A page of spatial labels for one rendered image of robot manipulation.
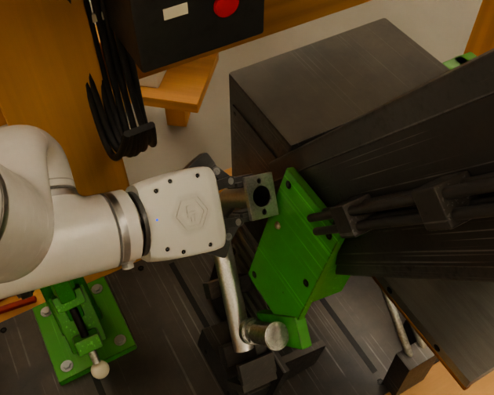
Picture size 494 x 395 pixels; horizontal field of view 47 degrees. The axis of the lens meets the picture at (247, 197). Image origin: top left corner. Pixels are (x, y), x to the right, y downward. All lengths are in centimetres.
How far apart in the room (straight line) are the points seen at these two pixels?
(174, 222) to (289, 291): 19
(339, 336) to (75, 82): 58
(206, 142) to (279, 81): 167
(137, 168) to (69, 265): 186
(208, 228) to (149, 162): 181
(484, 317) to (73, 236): 51
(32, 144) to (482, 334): 57
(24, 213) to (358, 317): 71
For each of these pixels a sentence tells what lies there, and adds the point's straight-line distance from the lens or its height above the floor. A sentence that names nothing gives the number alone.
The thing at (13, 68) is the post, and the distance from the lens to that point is 78.
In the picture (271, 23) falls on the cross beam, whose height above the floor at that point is 121.
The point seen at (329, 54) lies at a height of 124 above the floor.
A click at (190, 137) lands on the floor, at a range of 255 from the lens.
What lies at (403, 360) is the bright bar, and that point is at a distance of 87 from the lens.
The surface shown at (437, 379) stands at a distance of 100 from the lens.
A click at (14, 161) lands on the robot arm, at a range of 51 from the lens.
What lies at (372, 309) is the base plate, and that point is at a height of 90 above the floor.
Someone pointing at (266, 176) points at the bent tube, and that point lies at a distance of 71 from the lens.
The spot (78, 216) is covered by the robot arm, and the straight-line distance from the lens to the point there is 60.
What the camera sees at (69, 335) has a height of 99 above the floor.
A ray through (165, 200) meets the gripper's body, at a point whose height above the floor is 129.
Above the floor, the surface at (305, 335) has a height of 110.
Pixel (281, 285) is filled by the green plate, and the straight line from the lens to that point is 77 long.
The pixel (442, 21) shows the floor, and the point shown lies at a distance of 340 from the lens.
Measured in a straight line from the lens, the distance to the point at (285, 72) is 88.
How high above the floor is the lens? 179
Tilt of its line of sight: 51 degrees down
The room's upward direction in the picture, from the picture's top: straight up
